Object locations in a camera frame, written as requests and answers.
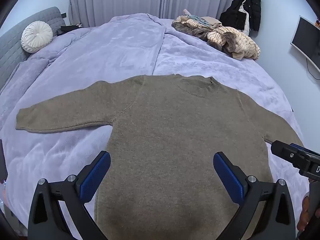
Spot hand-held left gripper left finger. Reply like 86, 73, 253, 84
27, 151, 112, 240

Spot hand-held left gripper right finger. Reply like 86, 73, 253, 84
213, 151, 297, 240

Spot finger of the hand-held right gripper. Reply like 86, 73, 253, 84
271, 140, 320, 167

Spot olive brown knit sweater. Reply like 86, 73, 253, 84
15, 74, 304, 240

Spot person's right hand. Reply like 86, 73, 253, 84
297, 192, 313, 232

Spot striped beige fleece garment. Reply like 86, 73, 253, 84
175, 15, 261, 61

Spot lavender fleece blanket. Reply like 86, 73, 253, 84
0, 12, 312, 240

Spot black items beside bed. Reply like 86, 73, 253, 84
56, 24, 83, 36

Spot brown fuzzy garment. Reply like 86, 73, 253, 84
171, 20, 237, 53

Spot white round pleated pillow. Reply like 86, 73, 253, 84
21, 21, 54, 54

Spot black hanging jacket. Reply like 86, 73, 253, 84
219, 0, 262, 32

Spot grey quilted headboard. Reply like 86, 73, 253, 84
0, 6, 63, 90

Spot grey curtains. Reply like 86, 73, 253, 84
68, 0, 247, 28

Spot black monitor cable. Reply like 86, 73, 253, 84
306, 57, 320, 80

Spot wall-mounted monitor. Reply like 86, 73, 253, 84
290, 15, 320, 72

